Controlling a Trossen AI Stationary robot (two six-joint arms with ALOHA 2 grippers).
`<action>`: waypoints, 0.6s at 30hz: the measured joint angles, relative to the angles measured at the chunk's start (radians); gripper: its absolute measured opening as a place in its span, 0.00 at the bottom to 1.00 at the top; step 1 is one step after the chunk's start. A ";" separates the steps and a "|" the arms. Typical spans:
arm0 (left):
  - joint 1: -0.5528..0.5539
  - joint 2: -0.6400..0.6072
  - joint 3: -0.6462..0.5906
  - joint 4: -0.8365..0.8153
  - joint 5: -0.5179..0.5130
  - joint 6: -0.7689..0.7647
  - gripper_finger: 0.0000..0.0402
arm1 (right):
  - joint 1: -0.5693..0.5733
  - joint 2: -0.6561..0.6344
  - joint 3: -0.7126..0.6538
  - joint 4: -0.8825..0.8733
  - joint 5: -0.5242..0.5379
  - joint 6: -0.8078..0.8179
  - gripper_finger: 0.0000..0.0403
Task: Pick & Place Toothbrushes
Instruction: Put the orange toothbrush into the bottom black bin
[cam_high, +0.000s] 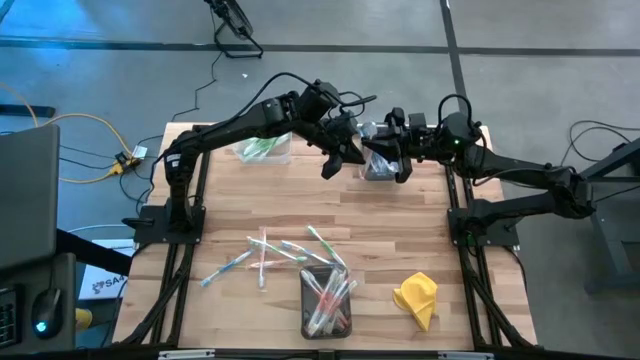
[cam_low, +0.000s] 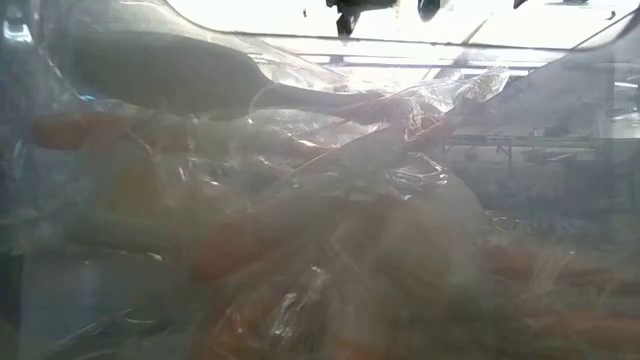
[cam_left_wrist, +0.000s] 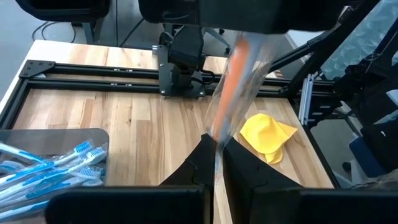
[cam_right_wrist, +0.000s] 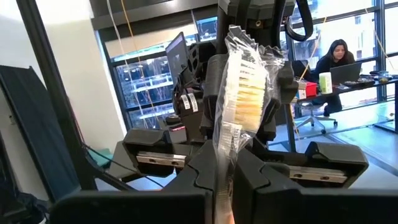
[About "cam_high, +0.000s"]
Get white printed cardboard box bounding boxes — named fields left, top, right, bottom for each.
left=77, top=238, right=136, bottom=301

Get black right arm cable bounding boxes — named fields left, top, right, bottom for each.
left=438, top=93, right=482, bottom=129

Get yellow cloth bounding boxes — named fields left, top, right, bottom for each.
left=391, top=270, right=440, bottom=333

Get black side table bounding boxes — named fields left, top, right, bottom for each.
left=579, top=137, right=640, bottom=294

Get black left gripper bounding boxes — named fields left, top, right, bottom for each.
left=309, top=112, right=367, bottom=181

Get black floor cable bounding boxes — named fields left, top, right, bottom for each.
left=557, top=118, right=640, bottom=171
left=134, top=49, right=224, bottom=146

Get silver aluminium post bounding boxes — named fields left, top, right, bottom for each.
left=158, top=349, right=216, bottom=360
left=438, top=351, right=496, bottom=360

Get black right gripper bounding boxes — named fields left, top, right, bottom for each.
left=360, top=106, right=482, bottom=185

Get black aluminium table frame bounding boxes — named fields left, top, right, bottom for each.
left=54, top=122, right=539, bottom=360

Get large dark grey panel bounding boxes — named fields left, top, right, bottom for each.
left=0, top=123, right=61, bottom=274

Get black backlit keyboard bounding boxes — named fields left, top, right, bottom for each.
left=0, top=287, right=21, bottom=349

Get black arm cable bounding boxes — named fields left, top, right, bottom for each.
left=234, top=72, right=379, bottom=126
left=438, top=93, right=482, bottom=129

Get clear plastic bin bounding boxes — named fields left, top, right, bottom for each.
left=233, top=130, right=294, bottom=166
left=298, top=264, right=354, bottom=341

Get black computer mouse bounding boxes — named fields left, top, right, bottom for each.
left=30, top=287, right=65, bottom=341

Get yellow floor cable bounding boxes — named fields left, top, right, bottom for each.
left=0, top=79, right=136, bottom=185

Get green toothbrush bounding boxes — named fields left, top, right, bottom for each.
left=244, top=134, right=289, bottom=154
left=246, top=235, right=310, bottom=265
left=241, top=141, right=279, bottom=161
left=306, top=224, right=348, bottom=270

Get black flat floor bar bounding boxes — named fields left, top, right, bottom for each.
left=0, top=103, right=56, bottom=119

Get dark grey desk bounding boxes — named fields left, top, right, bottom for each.
left=0, top=252, right=77, bottom=354

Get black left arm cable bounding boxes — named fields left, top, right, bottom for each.
left=234, top=72, right=379, bottom=126

